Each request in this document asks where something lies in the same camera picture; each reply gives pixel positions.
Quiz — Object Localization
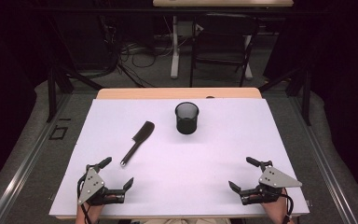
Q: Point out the wooden table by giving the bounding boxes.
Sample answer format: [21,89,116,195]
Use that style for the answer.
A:
[95,87,264,101]

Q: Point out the bundle of floor cables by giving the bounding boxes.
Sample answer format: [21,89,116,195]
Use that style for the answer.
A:
[117,39,175,70]

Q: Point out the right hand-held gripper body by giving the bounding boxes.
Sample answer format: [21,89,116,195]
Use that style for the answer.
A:
[239,160,303,206]

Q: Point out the aluminium floor rail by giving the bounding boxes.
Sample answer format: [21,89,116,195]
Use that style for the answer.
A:
[290,95,358,224]
[0,92,73,224]

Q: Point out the person's left hand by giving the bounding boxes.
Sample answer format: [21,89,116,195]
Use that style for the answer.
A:
[76,203,105,223]

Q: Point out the person's right hand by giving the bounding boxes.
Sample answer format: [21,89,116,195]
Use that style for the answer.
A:
[260,191,289,224]

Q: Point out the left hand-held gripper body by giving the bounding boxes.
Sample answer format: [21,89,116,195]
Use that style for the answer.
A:
[76,164,127,206]

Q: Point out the white-legged desk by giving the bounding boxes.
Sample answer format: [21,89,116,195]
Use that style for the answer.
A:
[152,0,295,80]

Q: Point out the black metal stand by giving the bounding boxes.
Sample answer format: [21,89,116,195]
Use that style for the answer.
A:
[258,60,312,127]
[46,63,104,123]

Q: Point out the person's beige trousers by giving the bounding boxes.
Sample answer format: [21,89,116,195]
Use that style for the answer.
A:
[142,217,232,224]

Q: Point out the black folding chair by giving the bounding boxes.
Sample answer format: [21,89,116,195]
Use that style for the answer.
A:
[188,12,261,89]

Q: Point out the black mesh pen cup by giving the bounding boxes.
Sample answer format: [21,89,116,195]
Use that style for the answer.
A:
[174,101,200,135]

